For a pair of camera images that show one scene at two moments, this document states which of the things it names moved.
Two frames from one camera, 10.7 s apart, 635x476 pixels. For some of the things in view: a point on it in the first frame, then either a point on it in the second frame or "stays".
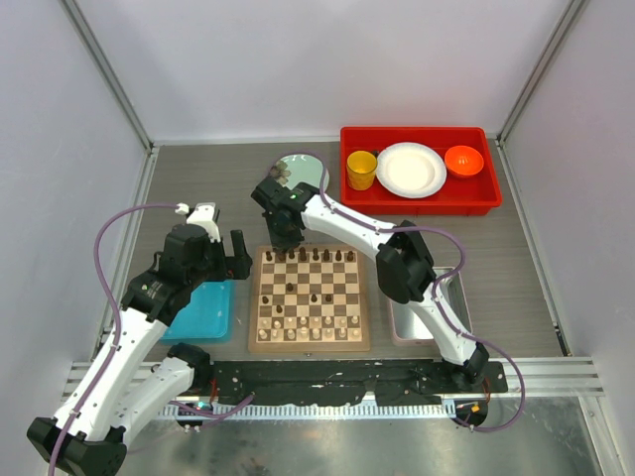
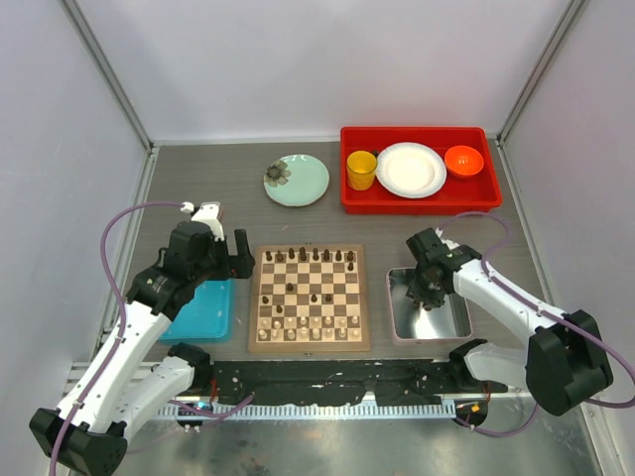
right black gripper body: [272, 223] -> [436, 297]
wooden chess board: [312, 298] stays
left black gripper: [233, 267] stays
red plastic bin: [412, 171] stays
